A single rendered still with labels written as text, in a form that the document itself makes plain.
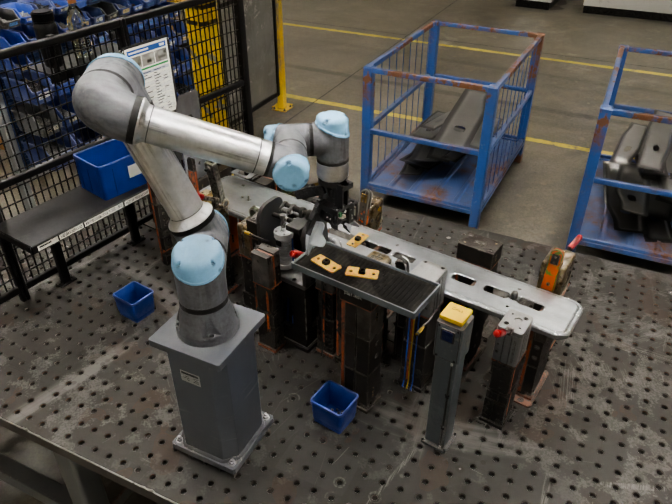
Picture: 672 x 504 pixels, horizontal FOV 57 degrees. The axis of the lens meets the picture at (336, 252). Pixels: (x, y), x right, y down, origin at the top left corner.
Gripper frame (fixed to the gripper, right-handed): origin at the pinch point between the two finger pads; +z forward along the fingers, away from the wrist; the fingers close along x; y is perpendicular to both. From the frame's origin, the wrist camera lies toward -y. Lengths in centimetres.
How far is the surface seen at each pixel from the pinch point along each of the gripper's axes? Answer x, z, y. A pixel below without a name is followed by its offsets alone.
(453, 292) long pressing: 31.2, 22.3, 19.8
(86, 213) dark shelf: -25, 20, -92
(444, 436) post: 6, 47, 39
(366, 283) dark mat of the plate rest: 1.2, 6.7, 12.9
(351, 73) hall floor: 362, 123, -341
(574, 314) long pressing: 47, 23, 49
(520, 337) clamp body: 23, 18, 46
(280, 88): 247, 103, -317
